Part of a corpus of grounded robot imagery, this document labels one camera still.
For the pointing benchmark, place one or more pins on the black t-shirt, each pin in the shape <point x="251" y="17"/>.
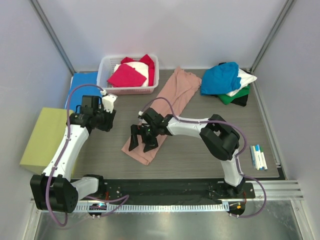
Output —
<point x="241" y="101"/>

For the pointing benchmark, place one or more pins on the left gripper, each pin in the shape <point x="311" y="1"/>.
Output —
<point x="108" y="125"/>

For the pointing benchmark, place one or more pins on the green t-shirt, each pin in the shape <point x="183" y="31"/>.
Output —
<point x="227" y="99"/>

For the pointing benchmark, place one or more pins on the red t-shirt in basket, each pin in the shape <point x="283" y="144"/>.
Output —
<point x="145" y="59"/>

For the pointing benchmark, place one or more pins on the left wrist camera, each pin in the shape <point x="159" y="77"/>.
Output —
<point x="108" y="101"/>

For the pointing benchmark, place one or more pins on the yellow-green box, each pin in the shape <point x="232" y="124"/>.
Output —
<point x="45" y="139"/>

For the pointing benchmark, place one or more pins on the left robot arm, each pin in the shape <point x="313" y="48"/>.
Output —
<point x="53" y="188"/>

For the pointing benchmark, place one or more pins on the blue t-shirt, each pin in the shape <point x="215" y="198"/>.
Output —
<point x="220" y="79"/>

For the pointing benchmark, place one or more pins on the white plastic basket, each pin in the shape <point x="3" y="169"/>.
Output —
<point x="105" y="71"/>

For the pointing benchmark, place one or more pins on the white slotted cable duct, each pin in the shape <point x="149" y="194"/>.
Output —
<point x="91" y="207"/>

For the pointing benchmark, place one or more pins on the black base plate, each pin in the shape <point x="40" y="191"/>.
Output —
<point x="170" y="192"/>

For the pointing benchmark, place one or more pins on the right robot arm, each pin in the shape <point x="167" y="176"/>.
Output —
<point x="220" y="138"/>

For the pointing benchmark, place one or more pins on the pink t-shirt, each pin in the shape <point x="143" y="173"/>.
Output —
<point x="177" y="91"/>

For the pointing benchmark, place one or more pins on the white t-shirt on pile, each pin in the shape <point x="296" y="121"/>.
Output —
<point x="245" y="80"/>

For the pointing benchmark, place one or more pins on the marker pens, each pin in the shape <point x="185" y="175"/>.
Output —
<point x="258" y="158"/>

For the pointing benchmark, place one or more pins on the white t-shirt in basket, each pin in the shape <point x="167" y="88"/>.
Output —
<point x="130" y="74"/>

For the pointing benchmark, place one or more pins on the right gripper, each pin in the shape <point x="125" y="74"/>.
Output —
<point x="150" y="144"/>

